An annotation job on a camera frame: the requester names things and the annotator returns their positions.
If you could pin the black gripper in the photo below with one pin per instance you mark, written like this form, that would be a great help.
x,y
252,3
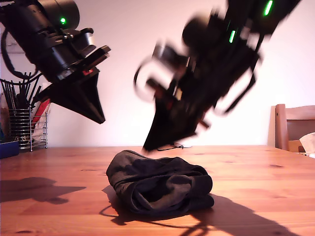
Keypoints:
x,y
64,61

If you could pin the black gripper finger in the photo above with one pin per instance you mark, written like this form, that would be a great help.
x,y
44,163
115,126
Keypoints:
x,y
162,123
184,125

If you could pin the dark grey underwear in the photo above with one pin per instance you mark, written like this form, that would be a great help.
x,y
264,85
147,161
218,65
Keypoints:
x,y
152,177

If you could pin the red packet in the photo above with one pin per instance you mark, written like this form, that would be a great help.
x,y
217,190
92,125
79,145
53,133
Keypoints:
x,y
41,109

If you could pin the black chopstick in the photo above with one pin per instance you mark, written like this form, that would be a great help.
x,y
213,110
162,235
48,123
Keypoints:
x,y
13,93
37,94
34,89
21,92
26,86
5,94

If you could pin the white paper packet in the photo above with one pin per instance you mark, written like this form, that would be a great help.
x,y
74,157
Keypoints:
x,y
39,132

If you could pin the dark brown container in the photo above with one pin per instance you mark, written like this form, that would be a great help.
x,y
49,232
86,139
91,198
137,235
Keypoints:
x,y
3,127

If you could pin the blue box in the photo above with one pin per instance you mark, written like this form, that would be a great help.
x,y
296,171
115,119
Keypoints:
x,y
8,150

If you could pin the brown wooden chair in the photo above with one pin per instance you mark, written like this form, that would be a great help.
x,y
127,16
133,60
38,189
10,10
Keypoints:
x,y
281,127

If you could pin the brown cardboard box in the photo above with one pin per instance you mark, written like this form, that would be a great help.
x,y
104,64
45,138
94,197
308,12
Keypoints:
x,y
294,146

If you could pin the white tissue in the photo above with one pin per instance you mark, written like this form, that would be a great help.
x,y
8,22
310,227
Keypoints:
x,y
308,142

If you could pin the patterned tissue box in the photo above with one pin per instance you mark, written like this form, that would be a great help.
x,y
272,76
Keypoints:
x,y
308,155

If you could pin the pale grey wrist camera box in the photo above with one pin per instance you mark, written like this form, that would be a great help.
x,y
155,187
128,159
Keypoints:
x,y
169,55
87,40

